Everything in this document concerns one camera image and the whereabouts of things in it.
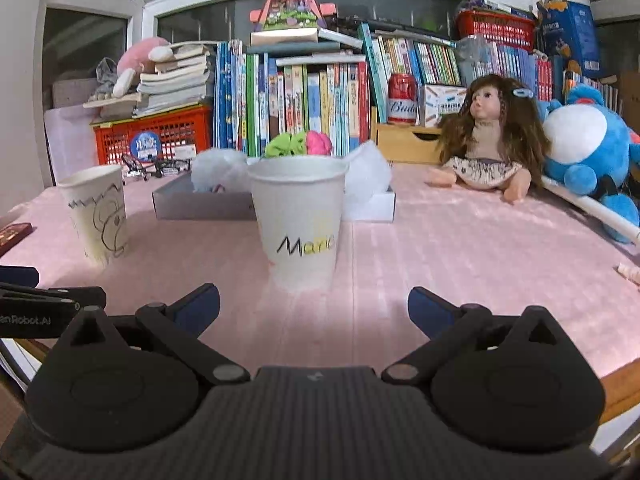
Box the white cup with yellow lettering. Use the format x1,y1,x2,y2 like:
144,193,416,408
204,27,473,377
246,155,350,292

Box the wooden drawer box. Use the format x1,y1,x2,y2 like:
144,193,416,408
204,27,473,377
374,122,447,165

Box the row of tall picture books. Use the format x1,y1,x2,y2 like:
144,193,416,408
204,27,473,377
213,40,374,159

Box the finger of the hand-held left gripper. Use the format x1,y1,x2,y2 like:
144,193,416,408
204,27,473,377
0,282,108,313
0,265,40,289

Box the white stick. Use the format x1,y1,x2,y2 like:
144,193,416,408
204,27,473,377
542,175,640,242

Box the pink plush toy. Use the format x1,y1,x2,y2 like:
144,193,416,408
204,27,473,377
112,37,174,99

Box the white cup with cartoon drawing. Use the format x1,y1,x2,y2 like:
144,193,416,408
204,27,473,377
56,164,130,269

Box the red plastic crate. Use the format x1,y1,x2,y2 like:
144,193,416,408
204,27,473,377
92,105,214,166

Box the red wire basket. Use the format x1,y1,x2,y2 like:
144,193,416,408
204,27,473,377
454,9,537,54

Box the brown-haired doll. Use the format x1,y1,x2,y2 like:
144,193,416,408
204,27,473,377
424,73,552,205

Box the blue cardboard box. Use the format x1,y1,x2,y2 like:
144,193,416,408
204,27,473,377
536,0,602,79

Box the row of small paperback books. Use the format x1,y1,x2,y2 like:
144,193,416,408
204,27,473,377
359,22,557,122

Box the blue and white plush toy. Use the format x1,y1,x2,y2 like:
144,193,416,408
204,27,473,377
537,83,640,244

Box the miniature wire bicycle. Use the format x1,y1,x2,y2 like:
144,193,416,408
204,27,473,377
119,152,194,181

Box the pink tablecloth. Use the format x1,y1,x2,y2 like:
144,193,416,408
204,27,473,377
0,160,640,387

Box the white plastic bag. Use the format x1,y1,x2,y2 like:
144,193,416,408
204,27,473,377
344,140,394,212
190,148,251,194

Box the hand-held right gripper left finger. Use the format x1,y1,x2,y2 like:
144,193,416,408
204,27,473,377
54,282,252,387

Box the white cardboard box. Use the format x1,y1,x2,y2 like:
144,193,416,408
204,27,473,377
152,172,397,222

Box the white printed carton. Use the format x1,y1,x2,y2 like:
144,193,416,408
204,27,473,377
418,83,469,129

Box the red beer can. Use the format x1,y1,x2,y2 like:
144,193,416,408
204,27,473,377
387,72,419,126

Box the grey plush toy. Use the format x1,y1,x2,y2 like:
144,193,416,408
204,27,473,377
89,57,121,102

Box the stack of lying books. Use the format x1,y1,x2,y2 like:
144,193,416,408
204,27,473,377
82,43,217,119

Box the triangular toy house box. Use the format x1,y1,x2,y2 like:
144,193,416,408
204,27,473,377
249,0,338,47

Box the round blue card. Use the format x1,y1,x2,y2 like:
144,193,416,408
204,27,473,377
129,131,160,162

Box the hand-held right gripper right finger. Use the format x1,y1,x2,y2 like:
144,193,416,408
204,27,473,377
380,286,584,387

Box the pink scrunchie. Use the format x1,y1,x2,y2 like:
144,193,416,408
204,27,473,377
304,130,335,157

